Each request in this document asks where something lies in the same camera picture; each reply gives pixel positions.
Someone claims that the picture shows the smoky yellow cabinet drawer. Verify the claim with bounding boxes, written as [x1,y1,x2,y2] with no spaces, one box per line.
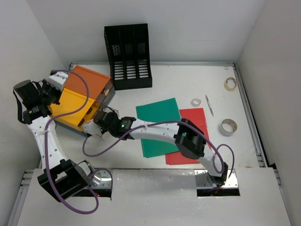
[82,106,119,141]

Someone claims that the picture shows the red plastic folder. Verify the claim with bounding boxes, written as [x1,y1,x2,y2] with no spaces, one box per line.
[165,108,215,166]

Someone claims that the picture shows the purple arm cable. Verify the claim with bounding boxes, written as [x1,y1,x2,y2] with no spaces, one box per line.
[44,69,113,215]
[82,120,235,189]

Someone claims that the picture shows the brown tape roll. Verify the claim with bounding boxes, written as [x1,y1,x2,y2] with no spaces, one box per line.
[219,119,238,137]

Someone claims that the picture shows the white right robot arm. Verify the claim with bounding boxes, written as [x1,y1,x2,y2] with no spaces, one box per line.
[93,111,228,186]

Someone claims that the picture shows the green plastic folder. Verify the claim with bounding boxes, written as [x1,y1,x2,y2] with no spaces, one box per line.
[130,98,181,158]

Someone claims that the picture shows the black file organizer rack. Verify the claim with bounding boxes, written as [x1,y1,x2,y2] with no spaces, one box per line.
[104,24,152,91]

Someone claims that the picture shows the yellow drawer cabinet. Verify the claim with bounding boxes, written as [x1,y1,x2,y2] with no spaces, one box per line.
[50,89,99,132]

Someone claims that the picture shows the yellow masking tape roll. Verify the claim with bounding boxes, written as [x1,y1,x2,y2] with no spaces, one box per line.
[224,77,238,91]

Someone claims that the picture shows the green highlighter pen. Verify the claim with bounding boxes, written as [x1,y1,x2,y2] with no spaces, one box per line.
[205,94,214,117]

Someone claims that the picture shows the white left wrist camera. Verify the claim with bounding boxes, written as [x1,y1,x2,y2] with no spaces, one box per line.
[47,72,69,91]

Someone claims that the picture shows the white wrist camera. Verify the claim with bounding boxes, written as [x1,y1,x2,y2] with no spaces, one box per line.
[47,72,69,91]
[82,120,106,137]

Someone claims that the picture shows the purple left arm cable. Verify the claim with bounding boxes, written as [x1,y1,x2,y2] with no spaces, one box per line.
[44,69,113,215]

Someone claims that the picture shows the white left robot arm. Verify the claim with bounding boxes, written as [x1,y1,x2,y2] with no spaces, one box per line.
[13,76,92,202]

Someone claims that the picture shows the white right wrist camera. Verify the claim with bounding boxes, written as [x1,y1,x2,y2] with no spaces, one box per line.
[82,120,106,137]

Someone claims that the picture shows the clear tape roll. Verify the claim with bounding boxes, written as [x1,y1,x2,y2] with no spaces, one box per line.
[190,98,201,107]

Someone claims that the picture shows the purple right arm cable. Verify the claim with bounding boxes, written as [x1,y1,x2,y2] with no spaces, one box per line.
[82,120,235,189]

